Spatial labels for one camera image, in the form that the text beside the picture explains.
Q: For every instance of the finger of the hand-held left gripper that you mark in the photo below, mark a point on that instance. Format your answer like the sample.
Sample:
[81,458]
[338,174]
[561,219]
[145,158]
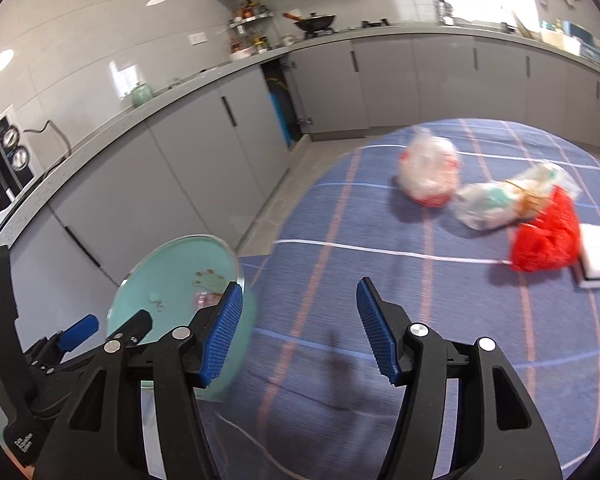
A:
[135,325]
[80,332]

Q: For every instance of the teal cartoon print trash bin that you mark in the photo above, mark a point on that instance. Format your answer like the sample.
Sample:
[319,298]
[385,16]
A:
[180,265]

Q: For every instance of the row of condiment bottles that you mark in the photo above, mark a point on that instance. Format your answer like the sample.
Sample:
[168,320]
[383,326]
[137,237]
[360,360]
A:
[252,10]

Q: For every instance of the teal ceramic kettle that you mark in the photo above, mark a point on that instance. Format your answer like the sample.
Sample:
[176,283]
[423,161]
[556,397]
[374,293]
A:
[142,95]

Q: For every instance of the metal spice rack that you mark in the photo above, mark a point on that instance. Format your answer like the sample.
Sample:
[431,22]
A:
[260,25]

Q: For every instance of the white bowl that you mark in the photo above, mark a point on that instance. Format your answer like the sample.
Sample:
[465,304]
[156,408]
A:
[240,54]

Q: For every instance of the white and red plastic bag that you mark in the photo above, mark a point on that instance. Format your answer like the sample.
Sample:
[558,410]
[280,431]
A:
[427,170]

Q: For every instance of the white plastic tub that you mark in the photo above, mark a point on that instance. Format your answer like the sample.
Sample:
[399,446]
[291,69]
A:
[560,42]

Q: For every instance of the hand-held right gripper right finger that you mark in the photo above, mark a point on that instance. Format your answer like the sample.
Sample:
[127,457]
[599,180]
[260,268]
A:
[375,330]

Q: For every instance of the blue plaid blanket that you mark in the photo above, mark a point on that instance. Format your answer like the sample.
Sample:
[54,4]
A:
[330,210]

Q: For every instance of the silver microwave oven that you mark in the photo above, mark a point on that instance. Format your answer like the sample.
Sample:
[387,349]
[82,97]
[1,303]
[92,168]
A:
[0,160]

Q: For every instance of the gas stove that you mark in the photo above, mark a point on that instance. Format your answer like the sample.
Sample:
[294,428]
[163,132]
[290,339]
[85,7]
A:
[375,24]

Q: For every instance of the black wok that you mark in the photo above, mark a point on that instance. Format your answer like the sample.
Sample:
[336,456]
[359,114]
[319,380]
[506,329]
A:
[317,22]

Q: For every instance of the glass jar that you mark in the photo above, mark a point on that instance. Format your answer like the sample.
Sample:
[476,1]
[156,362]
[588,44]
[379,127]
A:
[288,39]

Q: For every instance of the grey lower kitchen cabinets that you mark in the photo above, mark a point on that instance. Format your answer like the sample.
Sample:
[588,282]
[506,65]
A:
[180,160]

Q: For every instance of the white wall socket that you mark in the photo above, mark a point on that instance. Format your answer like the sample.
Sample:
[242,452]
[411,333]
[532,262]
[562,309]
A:
[196,37]

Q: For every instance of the cutting board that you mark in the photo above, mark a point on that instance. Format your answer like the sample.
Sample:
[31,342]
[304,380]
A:
[522,22]

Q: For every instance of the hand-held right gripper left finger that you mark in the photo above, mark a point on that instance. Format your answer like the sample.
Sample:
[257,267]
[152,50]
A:
[225,330]

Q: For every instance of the clear plastic bag with wrappers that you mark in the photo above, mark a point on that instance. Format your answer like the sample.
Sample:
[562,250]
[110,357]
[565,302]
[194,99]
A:
[490,200]

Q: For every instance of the blue storage box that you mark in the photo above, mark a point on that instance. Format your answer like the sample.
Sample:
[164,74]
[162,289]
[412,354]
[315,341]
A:
[582,32]

